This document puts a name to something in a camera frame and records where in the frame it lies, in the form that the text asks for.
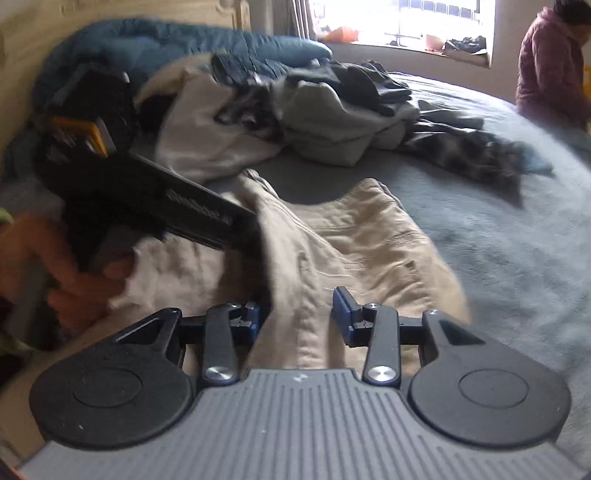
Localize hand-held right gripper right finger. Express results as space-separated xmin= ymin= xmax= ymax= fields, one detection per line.
xmin=332 ymin=285 xmax=486 ymax=387

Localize dark clothes bundle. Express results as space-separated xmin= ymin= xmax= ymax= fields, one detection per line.
xmin=443 ymin=36 xmax=488 ymax=54

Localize grey sweatshirt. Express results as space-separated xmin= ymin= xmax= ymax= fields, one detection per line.
xmin=272 ymin=78 xmax=421 ymax=167

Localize beige pants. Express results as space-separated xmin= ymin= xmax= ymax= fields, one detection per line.
xmin=108 ymin=168 xmax=472 ymax=370

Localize person's left hand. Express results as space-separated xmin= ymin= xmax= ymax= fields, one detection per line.
xmin=0 ymin=213 xmax=136 ymax=329

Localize cream carved headboard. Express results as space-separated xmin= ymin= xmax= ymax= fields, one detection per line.
xmin=0 ymin=0 xmax=250 ymax=148

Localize plaid shirt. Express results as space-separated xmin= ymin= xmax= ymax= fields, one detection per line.
xmin=397 ymin=122 xmax=555 ymax=204

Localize dark navy garment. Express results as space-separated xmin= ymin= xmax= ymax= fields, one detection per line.
xmin=318 ymin=60 xmax=411 ymax=116

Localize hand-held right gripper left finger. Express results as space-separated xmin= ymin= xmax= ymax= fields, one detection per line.
xmin=115 ymin=300 xmax=266 ymax=387

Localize blue quilt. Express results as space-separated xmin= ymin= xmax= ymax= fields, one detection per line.
xmin=32 ymin=18 xmax=333 ymax=116

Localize curtain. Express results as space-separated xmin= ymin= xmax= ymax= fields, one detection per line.
xmin=286 ymin=0 xmax=319 ymax=40

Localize window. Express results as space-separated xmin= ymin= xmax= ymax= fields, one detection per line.
xmin=309 ymin=0 xmax=497 ymax=47

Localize dark blue jeans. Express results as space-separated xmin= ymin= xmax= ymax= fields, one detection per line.
xmin=211 ymin=52 xmax=296 ymax=86

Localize white garment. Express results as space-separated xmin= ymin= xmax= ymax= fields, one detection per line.
xmin=154 ymin=69 xmax=287 ymax=183

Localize orange item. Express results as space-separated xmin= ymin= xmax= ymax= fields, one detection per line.
xmin=323 ymin=25 xmax=358 ymax=42

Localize cream garment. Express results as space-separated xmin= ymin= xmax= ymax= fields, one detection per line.
xmin=134 ymin=54 xmax=215 ymax=109

